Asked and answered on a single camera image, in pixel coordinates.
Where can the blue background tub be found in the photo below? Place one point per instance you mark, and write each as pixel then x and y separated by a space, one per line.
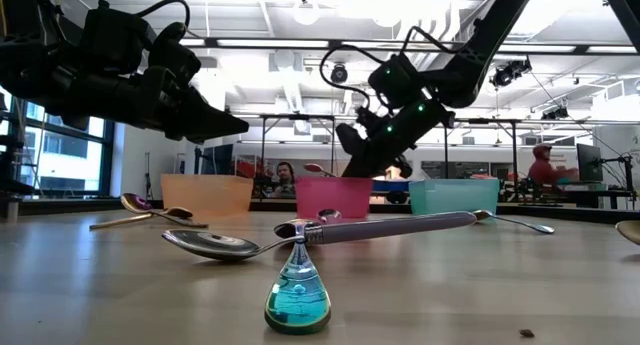
pixel 390 186

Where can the black table edge rim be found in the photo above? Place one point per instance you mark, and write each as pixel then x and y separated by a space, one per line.
pixel 270 205

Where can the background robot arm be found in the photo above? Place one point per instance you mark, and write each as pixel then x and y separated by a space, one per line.
pixel 260 182

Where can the black equipment stand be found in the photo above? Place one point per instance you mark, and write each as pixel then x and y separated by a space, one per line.
pixel 10 187

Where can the person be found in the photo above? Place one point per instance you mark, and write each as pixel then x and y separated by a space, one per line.
pixel 542 170
pixel 285 177

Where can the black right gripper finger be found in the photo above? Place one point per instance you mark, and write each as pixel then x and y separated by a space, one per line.
pixel 361 167
pixel 381 170

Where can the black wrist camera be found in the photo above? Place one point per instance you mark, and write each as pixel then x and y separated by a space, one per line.
pixel 397 82
pixel 112 40

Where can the plain silver spoon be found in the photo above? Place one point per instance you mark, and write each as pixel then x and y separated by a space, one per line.
pixel 525 225

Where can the large window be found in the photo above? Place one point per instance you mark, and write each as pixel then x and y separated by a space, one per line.
pixel 70 160

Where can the iridescent purple spoon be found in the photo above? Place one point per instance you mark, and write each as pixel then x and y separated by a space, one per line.
pixel 136 203

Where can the pink translucent plastic bin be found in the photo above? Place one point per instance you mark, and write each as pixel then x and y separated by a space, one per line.
pixel 332 197

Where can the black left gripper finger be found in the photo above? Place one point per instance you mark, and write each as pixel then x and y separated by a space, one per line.
pixel 205 112
pixel 205 135

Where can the teal translucent plastic bin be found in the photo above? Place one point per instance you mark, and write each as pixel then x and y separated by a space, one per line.
pixel 452 197

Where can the ceiling light rail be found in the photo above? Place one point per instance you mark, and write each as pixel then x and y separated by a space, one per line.
pixel 272 43

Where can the orange translucent plastic bin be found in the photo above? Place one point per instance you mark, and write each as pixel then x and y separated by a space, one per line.
pixel 205 195

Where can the black ceiling spot lamp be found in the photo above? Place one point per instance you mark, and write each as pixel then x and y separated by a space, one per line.
pixel 339 74

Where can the small dark crumb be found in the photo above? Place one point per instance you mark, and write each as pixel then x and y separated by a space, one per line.
pixel 526 333

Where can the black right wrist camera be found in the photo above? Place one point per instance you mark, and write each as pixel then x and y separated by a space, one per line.
pixel 397 82

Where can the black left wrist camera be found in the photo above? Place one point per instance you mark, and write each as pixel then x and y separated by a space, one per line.
pixel 112 40

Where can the black computer monitor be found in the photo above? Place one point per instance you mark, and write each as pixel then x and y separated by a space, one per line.
pixel 589 162
pixel 217 160

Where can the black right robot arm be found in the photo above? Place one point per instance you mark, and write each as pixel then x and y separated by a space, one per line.
pixel 485 35

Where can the black metal station frame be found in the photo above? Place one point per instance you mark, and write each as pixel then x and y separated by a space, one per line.
pixel 297 117
pixel 480 120

